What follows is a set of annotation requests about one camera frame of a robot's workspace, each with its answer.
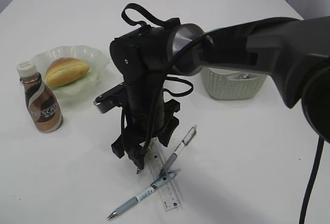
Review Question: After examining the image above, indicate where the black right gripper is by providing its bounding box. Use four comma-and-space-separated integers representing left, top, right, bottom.
111, 84, 180, 170

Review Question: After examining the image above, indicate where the white blue pen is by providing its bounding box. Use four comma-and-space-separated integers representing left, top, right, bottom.
107, 169, 180, 220

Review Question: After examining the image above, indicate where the white grey pen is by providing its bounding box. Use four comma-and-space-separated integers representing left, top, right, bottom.
159, 125, 197, 177

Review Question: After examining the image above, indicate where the clear plastic ruler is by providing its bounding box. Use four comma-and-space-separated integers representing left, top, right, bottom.
147, 139, 181, 212

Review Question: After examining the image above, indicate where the brown Nescafe coffee bottle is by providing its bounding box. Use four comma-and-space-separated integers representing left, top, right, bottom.
16, 61, 63, 133

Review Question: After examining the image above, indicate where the golden bread roll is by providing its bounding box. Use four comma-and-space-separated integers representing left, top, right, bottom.
45, 57, 90, 87

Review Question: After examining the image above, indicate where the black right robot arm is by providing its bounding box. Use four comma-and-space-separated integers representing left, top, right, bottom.
110, 17, 329, 169

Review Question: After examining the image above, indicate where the pale green wavy plate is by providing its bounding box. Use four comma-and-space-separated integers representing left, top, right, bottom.
31, 45, 110, 98

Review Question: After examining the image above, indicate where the green plastic woven basket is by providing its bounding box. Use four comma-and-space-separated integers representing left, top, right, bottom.
201, 67, 267, 100

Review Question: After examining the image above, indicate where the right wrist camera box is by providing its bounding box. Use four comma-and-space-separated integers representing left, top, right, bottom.
93, 82, 127, 114

